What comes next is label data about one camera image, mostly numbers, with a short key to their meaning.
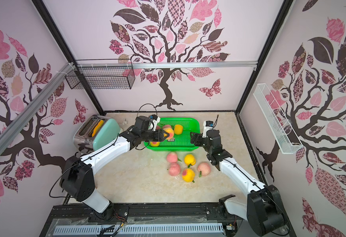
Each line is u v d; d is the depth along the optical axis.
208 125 0.72
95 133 0.87
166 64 0.96
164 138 0.79
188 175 0.81
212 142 0.62
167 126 1.03
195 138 0.74
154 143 0.94
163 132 0.79
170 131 0.83
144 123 0.66
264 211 0.40
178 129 1.04
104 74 1.37
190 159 0.88
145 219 0.73
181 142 1.03
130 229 0.70
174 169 0.83
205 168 0.84
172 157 0.89
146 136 0.71
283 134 0.74
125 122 1.11
